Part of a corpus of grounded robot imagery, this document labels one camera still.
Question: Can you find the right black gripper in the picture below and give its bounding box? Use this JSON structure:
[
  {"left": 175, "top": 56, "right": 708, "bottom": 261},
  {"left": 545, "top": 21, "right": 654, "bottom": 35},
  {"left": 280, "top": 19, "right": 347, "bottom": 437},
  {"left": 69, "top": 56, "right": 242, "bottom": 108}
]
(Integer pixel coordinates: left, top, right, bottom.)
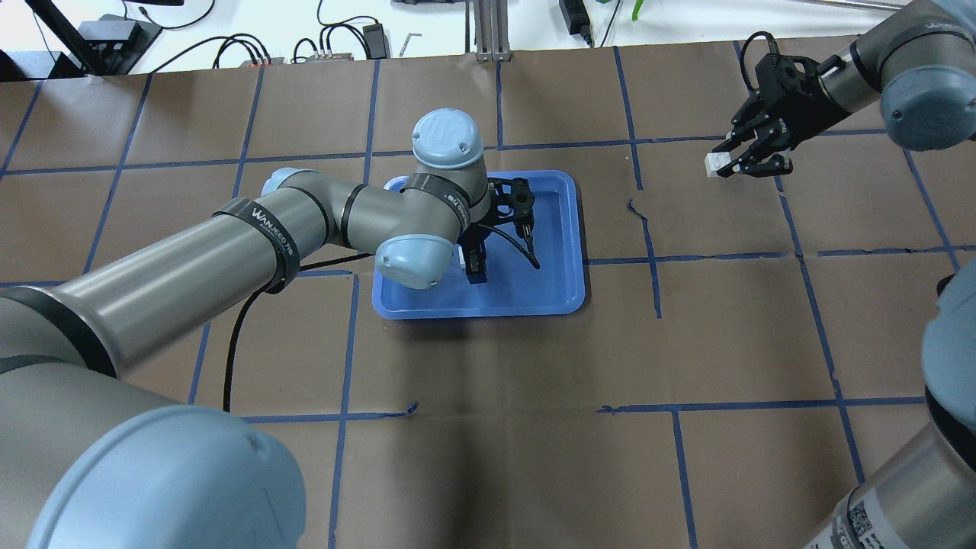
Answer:
[{"left": 712, "top": 55, "right": 851, "bottom": 178}]

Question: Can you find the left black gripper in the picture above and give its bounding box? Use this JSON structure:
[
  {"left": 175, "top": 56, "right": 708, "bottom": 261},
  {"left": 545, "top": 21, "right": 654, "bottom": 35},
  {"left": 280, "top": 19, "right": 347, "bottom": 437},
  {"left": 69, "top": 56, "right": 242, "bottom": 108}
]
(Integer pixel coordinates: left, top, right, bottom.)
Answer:
[{"left": 461, "top": 223, "right": 492, "bottom": 284}]

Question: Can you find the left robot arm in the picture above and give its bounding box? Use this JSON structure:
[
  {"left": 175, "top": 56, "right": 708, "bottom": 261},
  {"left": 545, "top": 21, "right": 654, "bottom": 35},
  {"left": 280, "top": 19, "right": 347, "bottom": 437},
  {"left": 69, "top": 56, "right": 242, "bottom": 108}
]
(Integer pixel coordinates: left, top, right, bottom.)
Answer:
[{"left": 1, "top": 108, "right": 492, "bottom": 548}]

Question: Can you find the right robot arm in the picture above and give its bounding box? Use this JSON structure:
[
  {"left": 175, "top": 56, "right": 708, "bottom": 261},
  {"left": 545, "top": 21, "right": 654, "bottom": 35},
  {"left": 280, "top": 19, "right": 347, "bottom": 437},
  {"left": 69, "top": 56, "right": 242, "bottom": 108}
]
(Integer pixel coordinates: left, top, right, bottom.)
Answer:
[{"left": 705, "top": 1, "right": 974, "bottom": 548}]

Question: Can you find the black power adapter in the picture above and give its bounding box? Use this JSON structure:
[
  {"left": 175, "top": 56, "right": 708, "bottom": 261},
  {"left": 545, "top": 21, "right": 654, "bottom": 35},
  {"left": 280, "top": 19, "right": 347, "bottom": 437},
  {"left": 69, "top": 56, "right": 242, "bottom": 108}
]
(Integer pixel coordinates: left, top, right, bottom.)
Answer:
[{"left": 557, "top": 0, "right": 595, "bottom": 48}]

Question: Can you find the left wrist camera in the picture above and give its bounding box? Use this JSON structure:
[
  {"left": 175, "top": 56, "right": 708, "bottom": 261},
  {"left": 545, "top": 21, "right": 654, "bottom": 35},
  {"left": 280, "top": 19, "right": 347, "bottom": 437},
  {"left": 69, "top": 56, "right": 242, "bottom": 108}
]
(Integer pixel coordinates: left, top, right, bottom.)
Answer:
[{"left": 482, "top": 177, "right": 535, "bottom": 242}]

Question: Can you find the aluminium frame post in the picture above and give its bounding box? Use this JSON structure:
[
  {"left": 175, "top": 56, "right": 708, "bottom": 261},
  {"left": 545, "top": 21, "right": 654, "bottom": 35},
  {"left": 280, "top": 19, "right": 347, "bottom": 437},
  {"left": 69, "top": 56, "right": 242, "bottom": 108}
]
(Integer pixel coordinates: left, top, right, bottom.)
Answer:
[{"left": 466, "top": 1, "right": 512, "bottom": 63}]

